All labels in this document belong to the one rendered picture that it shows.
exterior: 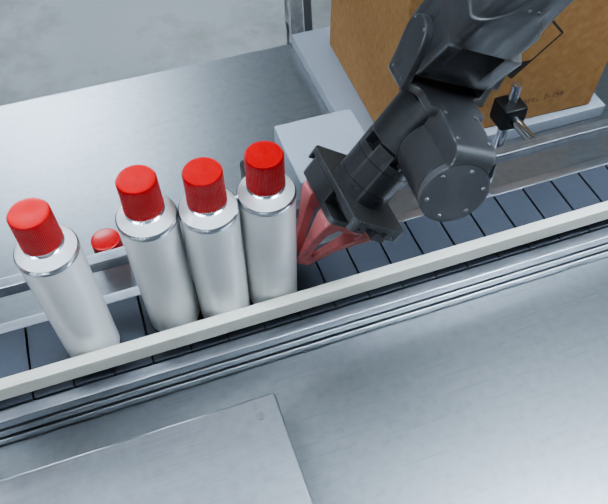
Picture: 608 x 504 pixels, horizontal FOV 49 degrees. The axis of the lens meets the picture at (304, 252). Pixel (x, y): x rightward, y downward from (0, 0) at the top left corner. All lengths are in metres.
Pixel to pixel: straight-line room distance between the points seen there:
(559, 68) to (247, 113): 0.42
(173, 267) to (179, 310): 0.07
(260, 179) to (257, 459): 0.25
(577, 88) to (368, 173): 0.46
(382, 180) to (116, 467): 0.35
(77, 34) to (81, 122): 1.70
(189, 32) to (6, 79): 0.65
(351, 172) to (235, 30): 2.02
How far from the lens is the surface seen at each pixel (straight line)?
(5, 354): 0.73
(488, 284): 0.77
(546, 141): 0.78
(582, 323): 0.81
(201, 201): 0.55
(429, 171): 0.52
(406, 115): 0.58
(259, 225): 0.58
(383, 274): 0.69
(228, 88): 1.02
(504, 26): 0.51
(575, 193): 0.86
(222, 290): 0.63
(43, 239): 0.55
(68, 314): 0.61
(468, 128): 0.54
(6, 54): 2.68
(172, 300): 0.64
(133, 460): 0.65
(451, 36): 0.52
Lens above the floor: 1.47
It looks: 53 degrees down
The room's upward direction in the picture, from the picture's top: straight up
